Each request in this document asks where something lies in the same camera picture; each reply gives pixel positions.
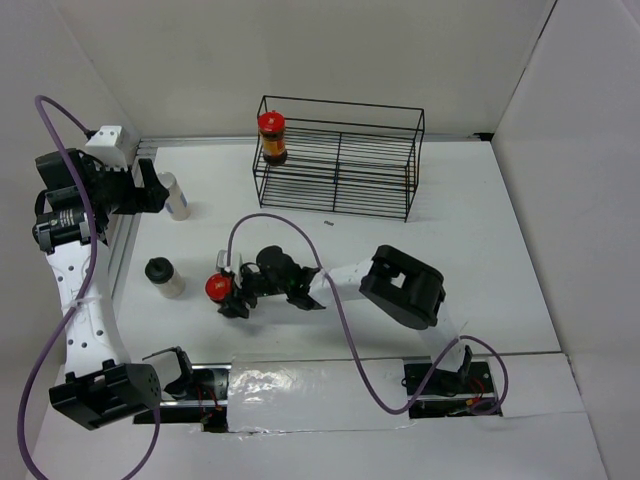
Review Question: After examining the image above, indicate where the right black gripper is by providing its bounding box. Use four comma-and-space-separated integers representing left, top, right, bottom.
218, 265, 290, 318

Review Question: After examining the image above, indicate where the white bottle blue label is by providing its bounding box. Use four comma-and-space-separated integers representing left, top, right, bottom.
158, 172, 191, 221

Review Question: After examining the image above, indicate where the red lid chili jar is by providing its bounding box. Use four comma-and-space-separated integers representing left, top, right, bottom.
204, 272, 234, 305

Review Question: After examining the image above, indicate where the red lid sauce jar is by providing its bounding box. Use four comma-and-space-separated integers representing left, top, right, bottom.
257, 110, 288, 166

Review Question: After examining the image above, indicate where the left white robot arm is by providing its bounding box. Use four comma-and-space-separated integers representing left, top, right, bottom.
33, 149, 198, 430

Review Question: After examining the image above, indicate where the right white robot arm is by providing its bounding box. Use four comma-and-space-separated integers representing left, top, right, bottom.
204, 245, 472, 396

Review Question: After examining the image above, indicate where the black cap pellet bottle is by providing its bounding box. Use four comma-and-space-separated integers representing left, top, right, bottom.
144, 257, 186, 299

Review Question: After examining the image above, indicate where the white taped cover sheet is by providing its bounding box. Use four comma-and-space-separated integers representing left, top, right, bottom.
227, 360, 412, 434

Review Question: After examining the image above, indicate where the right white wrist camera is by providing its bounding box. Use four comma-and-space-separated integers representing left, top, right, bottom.
215, 249, 243, 276

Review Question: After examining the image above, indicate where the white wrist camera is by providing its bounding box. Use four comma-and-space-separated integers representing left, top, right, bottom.
215, 249, 243, 276
84, 125, 131, 169

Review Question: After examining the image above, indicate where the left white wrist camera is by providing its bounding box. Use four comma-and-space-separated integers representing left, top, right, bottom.
84, 125, 131, 169

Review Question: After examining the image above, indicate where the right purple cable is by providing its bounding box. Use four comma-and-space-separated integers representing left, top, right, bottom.
227, 213, 507, 417

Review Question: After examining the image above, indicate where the purple cable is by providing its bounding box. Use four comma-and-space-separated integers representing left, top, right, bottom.
227, 213, 507, 417
19, 94, 162, 480

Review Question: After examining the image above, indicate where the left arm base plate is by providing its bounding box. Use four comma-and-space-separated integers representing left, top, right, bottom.
160, 364, 231, 433

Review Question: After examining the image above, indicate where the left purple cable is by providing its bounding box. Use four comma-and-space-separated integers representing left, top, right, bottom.
19, 94, 162, 480

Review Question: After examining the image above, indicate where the black wire shelf rack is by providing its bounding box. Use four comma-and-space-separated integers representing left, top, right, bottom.
252, 95, 426, 221

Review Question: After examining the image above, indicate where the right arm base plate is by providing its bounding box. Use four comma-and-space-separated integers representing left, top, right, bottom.
409, 360, 499, 419

